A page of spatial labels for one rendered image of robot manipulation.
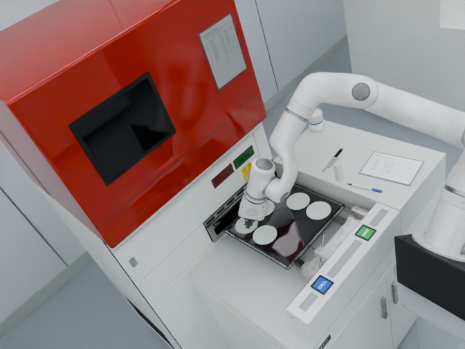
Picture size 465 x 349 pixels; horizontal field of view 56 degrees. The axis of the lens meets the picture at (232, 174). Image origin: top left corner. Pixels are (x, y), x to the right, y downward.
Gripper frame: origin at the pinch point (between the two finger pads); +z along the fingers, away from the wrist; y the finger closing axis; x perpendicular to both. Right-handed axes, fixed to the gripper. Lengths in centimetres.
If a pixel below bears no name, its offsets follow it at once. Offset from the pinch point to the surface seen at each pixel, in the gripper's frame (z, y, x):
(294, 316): -5.3, 17.6, -40.1
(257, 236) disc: 6.6, 5.0, -0.5
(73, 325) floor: 151, -93, 17
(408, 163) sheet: -26, 58, 24
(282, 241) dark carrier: 2.3, 14.4, -4.2
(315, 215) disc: -3.3, 26.2, 7.9
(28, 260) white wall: 131, -132, 47
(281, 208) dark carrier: 2.5, 13.6, 13.9
